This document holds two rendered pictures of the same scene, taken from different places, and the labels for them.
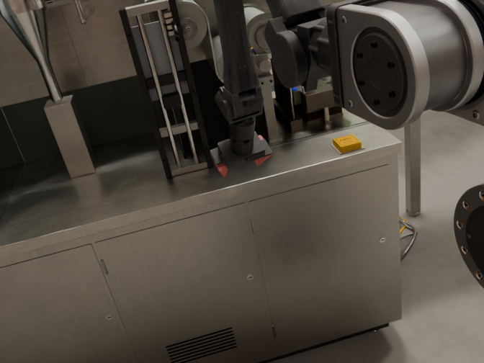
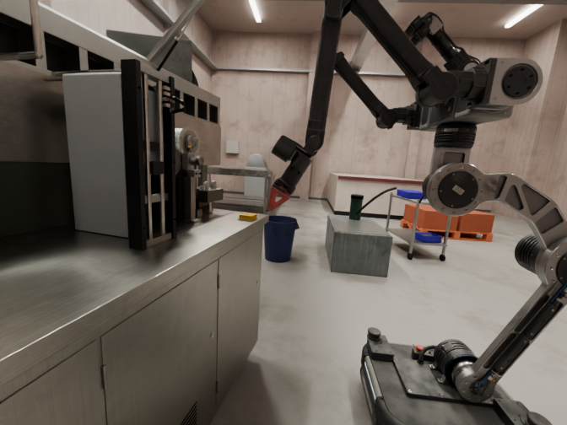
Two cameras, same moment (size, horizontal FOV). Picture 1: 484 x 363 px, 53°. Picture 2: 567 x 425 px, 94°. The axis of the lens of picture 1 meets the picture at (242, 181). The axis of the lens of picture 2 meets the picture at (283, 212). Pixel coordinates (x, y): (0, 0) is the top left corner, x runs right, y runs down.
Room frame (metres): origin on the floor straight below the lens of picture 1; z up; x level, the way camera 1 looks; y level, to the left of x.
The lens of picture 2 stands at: (0.77, 0.80, 1.19)
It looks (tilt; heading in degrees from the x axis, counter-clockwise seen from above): 11 degrees down; 291
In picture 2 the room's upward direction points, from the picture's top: 4 degrees clockwise
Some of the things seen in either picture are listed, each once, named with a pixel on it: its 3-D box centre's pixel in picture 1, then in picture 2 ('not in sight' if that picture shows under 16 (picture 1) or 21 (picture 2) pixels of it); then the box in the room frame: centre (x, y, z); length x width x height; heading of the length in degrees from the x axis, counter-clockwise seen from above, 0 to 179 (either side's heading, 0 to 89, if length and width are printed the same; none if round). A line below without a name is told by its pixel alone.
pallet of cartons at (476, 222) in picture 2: not in sight; (444, 221); (-0.35, -5.18, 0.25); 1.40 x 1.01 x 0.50; 16
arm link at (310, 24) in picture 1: (316, 53); (440, 90); (0.66, -0.14, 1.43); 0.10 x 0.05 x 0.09; 17
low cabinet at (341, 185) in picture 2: not in sight; (368, 193); (1.29, -7.17, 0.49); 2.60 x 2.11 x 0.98; 107
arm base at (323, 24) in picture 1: (349, 46); (468, 83); (0.59, -0.16, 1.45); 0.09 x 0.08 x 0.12; 107
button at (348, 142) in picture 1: (346, 143); (248, 216); (1.41, -0.36, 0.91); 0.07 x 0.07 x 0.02; 7
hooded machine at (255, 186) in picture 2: not in sight; (256, 175); (4.87, -7.11, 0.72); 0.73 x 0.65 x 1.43; 17
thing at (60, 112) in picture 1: (56, 96); not in sight; (1.65, 0.56, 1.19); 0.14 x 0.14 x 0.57
